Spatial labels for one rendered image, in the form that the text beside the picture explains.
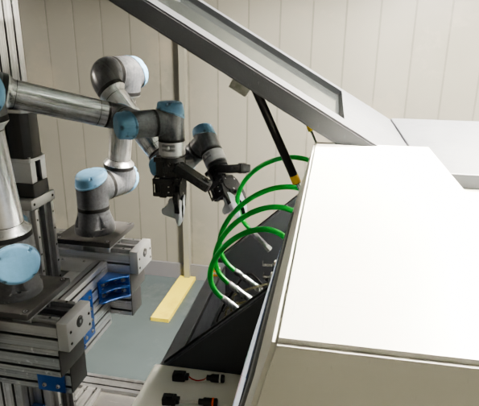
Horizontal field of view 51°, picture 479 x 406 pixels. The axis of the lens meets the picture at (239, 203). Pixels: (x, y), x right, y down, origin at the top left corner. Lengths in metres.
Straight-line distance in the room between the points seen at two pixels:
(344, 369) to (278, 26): 3.03
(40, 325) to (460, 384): 1.29
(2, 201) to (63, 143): 2.61
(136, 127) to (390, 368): 1.10
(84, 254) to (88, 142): 1.93
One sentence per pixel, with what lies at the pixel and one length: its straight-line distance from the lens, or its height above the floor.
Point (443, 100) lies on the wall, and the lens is 3.36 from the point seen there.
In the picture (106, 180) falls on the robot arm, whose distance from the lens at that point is 1.92.
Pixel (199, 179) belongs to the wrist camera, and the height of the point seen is 1.36.
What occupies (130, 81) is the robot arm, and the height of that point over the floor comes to 1.59.
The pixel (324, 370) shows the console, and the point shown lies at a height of 1.53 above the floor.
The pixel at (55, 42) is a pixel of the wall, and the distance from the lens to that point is 3.83.
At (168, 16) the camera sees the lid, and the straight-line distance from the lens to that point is 1.03.
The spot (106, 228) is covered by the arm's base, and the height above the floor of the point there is 1.06.
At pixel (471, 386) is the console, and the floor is 1.53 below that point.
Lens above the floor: 1.75
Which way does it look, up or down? 18 degrees down
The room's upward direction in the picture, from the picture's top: 1 degrees clockwise
